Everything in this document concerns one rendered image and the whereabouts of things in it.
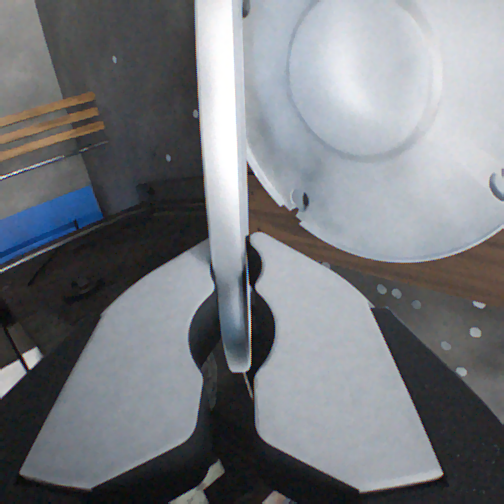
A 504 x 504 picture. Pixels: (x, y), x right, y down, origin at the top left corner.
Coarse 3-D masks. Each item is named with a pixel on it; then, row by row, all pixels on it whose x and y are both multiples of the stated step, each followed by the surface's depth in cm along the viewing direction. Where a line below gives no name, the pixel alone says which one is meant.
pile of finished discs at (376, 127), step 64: (256, 0) 30; (320, 0) 25; (384, 0) 22; (448, 0) 20; (256, 64) 33; (320, 64) 28; (384, 64) 24; (448, 64) 22; (256, 128) 36; (320, 128) 30; (384, 128) 26; (448, 128) 24; (320, 192) 34; (384, 192) 29; (448, 192) 25; (384, 256) 31
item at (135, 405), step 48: (144, 288) 9; (192, 288) 9; (96, 336) 8; (144, 336) 8; (192, 336) 8; (96, 384) 7; (144, 384) 7; (192, 384) 7; (48, 432) 6; (96, 432) 6; (144, 432) 6; (192, 432) 6; (48, 480) 5; (96, 480) 5; (144, 480) 6; (192, 480) 6
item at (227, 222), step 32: (224, 0) 7; (224, 32) 7; (224, 64) 7; (224, 96) 8; (224, 128) 8; (224, 160) 8; (224, 192) 8; (224, 224) 9; (224, 256) 9; (224, 288) 10; (224, 320) 11
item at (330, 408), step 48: (288, 288) 9; (336, 288) 9; (288, 336) 8; (336, 336) 7; (288, 384) 7; (336, 384) 6; (384, 384) 6; (288, 432) 6; (336, 432) 6; (384, 432) 6; (288, 480) 6; (336, 480) 5; (384, 480) 5; (432, 480) 5
